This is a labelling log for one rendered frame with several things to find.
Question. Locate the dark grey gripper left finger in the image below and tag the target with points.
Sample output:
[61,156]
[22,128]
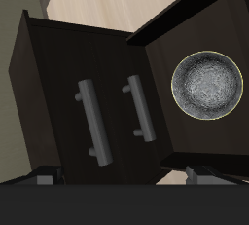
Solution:
[45,177]

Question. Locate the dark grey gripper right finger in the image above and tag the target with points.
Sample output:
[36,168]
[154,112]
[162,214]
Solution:
[202,177]

